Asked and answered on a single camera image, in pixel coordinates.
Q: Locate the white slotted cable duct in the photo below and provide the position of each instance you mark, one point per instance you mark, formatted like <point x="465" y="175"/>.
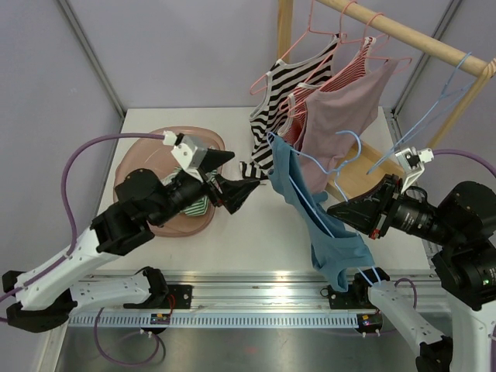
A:
<point x="194" y="320"/>

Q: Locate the blue hanger of green top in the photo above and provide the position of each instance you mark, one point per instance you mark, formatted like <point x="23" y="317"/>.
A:
<point x="427" y="117"/>

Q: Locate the pink plastic basin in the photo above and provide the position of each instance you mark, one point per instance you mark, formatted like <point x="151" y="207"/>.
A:
<point x="153" y="155"/>

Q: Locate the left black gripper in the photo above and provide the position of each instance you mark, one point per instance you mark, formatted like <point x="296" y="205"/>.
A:
<point x="234" y="192"/>

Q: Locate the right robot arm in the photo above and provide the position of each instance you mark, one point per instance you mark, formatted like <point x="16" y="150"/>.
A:
<point x="461" y="225"/>

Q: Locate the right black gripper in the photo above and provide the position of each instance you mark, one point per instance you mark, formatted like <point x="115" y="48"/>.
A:
<point x="374" y="210"/>

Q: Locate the teal tank top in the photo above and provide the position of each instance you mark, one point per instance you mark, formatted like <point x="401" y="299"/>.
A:
<point x="329" y="232"/>

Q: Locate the pink hanger of black top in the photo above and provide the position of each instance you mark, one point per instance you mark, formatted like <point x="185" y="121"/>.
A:
<point x="285" y="43"/>

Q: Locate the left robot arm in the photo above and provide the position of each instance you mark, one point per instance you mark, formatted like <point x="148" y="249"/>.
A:
<point x="47" y="296"/>

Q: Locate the aluminium rail frame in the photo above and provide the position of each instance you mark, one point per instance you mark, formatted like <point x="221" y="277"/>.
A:
<point x="233" y="264"/>

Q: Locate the blue hanger of teal top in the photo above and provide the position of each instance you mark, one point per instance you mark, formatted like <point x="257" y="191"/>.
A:
<point x="310" y="193"/>

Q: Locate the wooden clothes rack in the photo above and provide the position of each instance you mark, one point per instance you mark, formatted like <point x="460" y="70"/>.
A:
<point x="355" y="181"/>

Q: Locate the mauve tank top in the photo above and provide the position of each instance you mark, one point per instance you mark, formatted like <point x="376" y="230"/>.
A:
<point x="348" y="102"/>

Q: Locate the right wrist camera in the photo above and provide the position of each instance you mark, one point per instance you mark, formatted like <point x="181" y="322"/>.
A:
<point x="413" y="163"/>

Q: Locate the black white striped tank top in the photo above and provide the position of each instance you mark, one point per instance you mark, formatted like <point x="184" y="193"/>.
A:
<point x="281" y="80"/>

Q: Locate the green striped tank top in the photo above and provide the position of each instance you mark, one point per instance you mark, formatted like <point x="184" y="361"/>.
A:
<point x="199" y="207"/>

